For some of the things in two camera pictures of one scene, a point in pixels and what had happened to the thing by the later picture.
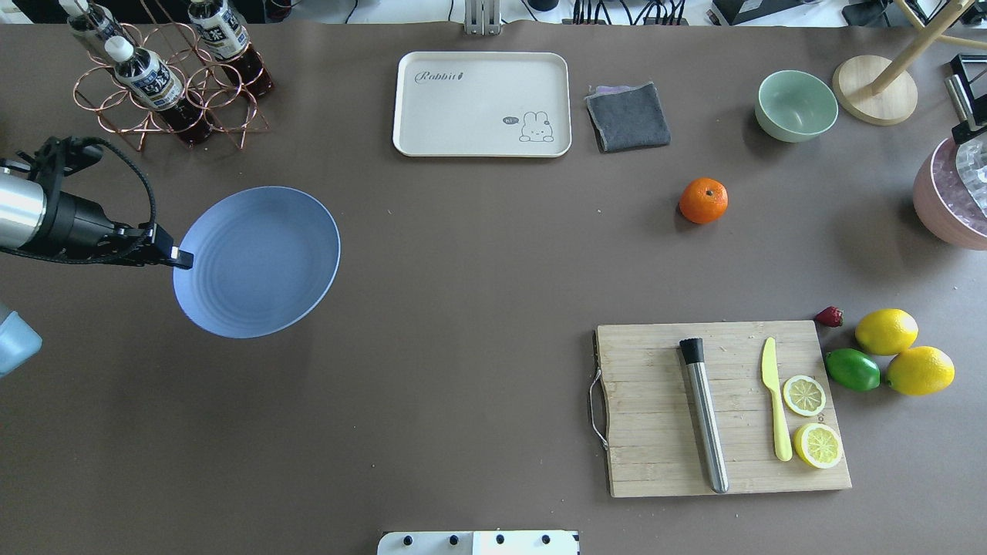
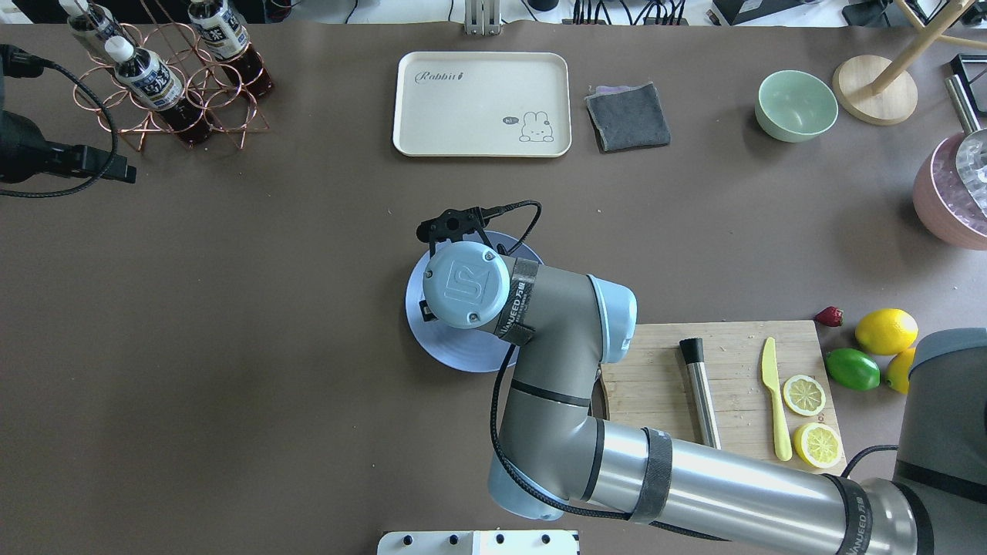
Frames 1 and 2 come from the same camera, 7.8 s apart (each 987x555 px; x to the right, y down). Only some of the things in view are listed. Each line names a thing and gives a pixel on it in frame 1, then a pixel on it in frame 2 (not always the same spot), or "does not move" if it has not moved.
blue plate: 264,260 -> 468,351
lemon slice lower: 804,395 does not move
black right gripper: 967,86 -> 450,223
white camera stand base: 480,543 does not move
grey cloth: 627,116 does not move
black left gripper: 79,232 -> 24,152
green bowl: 794,106 does not move
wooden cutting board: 657,441 does not move
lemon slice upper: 819,445 does not move
